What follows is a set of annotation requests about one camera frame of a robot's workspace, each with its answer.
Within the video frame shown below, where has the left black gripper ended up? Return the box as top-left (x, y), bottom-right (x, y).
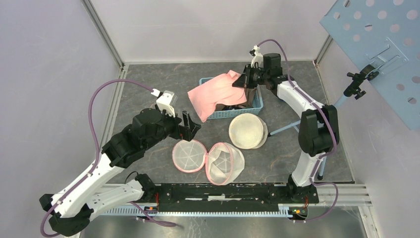
top-left (143, 106), bottom-right (201, 151)

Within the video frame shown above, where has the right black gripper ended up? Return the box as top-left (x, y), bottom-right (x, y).
top-left (233, 64), bottom-right (269, 89)

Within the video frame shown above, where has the pink bra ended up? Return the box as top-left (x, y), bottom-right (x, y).
top-left (187, 70), bottom-right (247, 122)

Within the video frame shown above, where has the white mesh laundry bag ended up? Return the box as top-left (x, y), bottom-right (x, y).
top-left (172, 140), bottom-right (245, 185)

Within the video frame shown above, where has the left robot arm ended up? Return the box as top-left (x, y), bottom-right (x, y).
top-left (39, 108), bottom-right (201, 238)

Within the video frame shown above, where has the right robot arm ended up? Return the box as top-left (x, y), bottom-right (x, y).
top-left (232, 51), bottom-right (339, 202)

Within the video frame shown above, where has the beige bra in basket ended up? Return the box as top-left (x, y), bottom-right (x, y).
top-left (221, 88), bottom-right (257, 111)

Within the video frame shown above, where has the light blue plastic basket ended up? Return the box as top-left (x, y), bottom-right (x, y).
top-left (199, 77), bottom-right (263, 121)

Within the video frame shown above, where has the blue tripod stand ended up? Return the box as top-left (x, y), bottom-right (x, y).
top-left (268, 64), bottom-right (383, 180)

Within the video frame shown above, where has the blue perforated panel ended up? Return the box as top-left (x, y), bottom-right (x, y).
top-left (320, 0), bottom-right (420, 130)

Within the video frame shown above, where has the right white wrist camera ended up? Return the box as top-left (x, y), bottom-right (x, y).
top-left (249, 45), bottom-right (263, 68)

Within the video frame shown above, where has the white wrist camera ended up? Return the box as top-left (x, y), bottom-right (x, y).
top-left (249, 45), bottom-right (263, 68)
top-left (151, 89), bottom-right (178, 118)

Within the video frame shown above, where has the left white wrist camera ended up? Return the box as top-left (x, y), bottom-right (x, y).
top-left (151, 89), bottom-right (178, 118)

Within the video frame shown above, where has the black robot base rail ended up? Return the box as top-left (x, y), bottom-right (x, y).
top-left (139, 183), bottom-right (319, 212)

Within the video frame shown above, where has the white cable tray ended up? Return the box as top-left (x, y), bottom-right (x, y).
top-left (102, 204), bottom-right (307, 218)

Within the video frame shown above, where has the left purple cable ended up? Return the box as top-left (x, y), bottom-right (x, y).
top-left (40, 78), bottom-right (179, 238)

